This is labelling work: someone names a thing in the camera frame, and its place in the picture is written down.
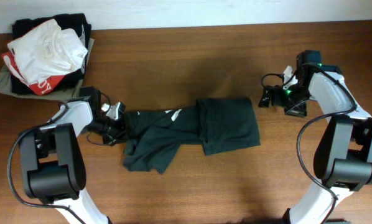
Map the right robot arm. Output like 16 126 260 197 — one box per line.
258 50 372 223

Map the dark teal t-shirt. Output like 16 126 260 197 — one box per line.
123 98 260 174

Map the red and white folded shirt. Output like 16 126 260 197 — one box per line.
1 52 65 96

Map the black folded shirt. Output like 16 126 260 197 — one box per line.
12 13 91 92

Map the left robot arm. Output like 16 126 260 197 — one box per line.
13 86 126 224

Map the grey folded shirt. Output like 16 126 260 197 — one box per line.
0 52 83 101

